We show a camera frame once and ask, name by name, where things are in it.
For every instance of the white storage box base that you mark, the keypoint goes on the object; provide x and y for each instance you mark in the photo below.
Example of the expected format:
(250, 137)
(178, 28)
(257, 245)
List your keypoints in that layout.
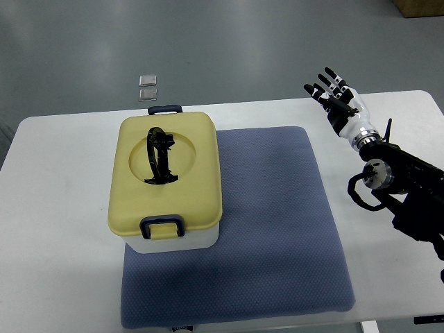
(195, 239)

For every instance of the yellow storage box lid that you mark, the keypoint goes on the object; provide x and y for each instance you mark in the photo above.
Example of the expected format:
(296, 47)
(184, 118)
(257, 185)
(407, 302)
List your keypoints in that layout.
(166, 179)

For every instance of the lower silver floor plate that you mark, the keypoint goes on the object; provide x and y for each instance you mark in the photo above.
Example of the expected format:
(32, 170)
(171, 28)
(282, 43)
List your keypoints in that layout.
(147, 94)

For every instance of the upper silver floor plate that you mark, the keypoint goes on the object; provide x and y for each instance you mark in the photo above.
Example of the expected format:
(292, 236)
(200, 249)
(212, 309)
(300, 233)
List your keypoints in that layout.
(147, 80)

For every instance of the blue padded mat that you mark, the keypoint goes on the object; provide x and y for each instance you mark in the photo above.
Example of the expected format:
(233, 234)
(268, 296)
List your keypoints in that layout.
(278, 251)

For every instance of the brown cardboard box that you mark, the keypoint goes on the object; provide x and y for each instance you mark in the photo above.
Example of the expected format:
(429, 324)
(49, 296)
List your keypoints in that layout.
(419, 8)

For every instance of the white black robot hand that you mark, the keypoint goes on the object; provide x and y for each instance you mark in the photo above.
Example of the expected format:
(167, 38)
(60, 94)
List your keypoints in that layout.
(347, 113)

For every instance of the black label under table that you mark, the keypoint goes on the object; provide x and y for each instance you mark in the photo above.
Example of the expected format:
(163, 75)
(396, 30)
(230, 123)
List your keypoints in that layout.
(423, 320)

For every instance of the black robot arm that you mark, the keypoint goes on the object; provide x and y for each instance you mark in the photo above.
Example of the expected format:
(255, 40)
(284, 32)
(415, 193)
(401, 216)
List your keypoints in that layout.
(410, 188)

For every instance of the silver floor plate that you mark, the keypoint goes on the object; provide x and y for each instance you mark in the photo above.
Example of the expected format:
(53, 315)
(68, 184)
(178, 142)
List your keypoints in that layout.
(147, 94)
(147, 80)

